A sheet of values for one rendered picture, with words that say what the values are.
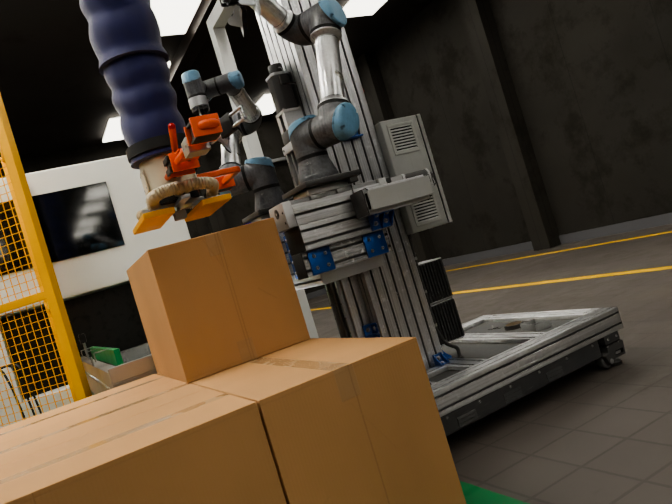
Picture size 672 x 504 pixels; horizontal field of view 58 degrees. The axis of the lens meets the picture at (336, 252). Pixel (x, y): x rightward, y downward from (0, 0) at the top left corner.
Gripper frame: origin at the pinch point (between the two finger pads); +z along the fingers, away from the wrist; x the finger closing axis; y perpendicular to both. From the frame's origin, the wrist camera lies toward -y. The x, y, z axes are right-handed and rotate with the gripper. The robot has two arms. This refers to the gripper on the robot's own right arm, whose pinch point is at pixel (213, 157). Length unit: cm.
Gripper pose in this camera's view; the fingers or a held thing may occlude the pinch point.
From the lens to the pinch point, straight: 256.1
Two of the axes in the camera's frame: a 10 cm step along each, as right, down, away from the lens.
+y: 4.0, -1.2, -9.1
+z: 2.9, 9.6, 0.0
